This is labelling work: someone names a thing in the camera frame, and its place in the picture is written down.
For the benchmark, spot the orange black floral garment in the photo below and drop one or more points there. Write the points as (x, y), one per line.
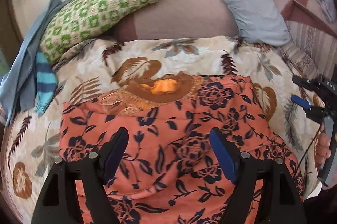
(169, 172)

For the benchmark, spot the mauve brown pillow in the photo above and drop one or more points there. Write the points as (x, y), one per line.
(176, 19)

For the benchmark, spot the blue grey cloth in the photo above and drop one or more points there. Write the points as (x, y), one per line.
(18, 86)

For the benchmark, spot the cream leaf-print blanket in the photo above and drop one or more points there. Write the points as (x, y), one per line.
(155, 70)

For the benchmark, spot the striped beige bedsheet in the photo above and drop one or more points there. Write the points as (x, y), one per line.
(310, 51)

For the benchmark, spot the person's right hand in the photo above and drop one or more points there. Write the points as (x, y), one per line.
(322, 151)

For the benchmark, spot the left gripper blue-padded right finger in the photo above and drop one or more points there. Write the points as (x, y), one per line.
(280, 201)

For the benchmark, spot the turquoise navy striped cloth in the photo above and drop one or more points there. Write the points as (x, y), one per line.
(46, 82)

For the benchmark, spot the light blue grey pillow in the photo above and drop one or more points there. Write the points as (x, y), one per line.
(259, 20)

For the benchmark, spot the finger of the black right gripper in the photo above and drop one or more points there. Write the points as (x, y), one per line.
(305, 83)

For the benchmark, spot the green white checked pillow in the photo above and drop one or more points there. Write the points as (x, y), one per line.
(81, 20)

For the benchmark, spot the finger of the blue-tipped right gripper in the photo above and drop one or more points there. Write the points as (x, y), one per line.
(300, 101)

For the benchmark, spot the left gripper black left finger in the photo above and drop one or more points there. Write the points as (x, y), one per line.
(58, 200)

